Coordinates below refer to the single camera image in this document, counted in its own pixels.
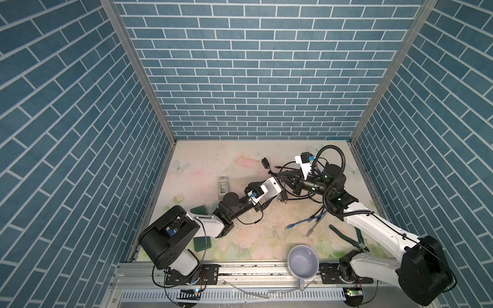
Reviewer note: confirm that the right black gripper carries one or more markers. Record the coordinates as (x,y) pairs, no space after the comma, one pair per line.
(298,187)

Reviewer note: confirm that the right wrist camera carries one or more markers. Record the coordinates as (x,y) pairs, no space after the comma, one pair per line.
(304,160)

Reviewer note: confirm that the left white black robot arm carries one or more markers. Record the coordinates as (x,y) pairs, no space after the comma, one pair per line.
(165,241)

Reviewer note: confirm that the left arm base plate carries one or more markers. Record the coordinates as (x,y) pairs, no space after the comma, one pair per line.
(204,274)

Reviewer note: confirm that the lavender mug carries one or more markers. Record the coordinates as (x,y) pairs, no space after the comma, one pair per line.
(303,264)

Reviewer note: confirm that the green handled pliers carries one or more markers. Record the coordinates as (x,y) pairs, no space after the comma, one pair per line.
(346,236)

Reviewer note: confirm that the black power adapter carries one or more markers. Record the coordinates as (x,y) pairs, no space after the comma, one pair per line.
(283,197)
(266,166)

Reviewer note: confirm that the aluminium frame rail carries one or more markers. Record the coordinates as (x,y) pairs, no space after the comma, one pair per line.
(244,284)

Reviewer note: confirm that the green network switch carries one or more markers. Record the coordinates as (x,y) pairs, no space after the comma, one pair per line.
(200,241)

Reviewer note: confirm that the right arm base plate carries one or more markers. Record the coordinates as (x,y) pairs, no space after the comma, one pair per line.
(336,273)

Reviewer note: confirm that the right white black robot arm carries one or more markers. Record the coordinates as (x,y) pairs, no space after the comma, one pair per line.
(418,267)

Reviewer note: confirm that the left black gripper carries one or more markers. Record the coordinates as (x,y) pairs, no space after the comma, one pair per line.
(257,207)

